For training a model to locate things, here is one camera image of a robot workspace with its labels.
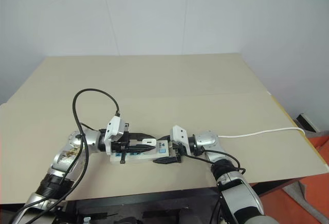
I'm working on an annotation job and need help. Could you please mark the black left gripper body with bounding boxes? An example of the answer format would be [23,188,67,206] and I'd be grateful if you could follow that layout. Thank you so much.
[112,130,132,156]

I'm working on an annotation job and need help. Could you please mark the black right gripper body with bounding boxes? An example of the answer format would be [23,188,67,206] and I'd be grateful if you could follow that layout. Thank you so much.
[168,141,186,163]

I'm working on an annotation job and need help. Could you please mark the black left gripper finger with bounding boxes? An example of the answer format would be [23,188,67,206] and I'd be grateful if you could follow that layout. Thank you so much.
[127,132,153,141]
[127,144,156,154]

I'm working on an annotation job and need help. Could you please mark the white power strip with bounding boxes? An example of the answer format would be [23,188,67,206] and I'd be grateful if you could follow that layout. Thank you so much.
[109,140,171,165]

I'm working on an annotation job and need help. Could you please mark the white charger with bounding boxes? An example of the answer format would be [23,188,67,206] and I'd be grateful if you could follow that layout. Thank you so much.
[142,138,157,148]

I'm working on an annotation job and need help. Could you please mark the black stand base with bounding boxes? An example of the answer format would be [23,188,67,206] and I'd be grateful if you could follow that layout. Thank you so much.
[295,113,321,133]

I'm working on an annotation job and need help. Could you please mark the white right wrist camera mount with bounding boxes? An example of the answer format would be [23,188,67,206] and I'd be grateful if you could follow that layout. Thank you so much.
[171,125,193,156]

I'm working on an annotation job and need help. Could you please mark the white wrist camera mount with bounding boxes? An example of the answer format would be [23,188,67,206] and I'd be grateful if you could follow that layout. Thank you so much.
[104,116,130,156]
[171,125,193,156]

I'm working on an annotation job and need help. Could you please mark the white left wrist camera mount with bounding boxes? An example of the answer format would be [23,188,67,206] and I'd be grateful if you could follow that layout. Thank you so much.
[104,116,130,156]

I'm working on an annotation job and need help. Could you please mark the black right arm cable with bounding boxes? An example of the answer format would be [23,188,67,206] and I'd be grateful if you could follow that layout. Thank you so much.
[182,151,247,224]

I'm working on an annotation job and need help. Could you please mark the black table frame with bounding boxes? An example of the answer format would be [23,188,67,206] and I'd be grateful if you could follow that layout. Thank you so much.
[65,178,303,224]

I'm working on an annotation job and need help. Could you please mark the white power strip cable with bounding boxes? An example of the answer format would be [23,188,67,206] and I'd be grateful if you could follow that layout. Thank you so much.
[217,127,306,139]

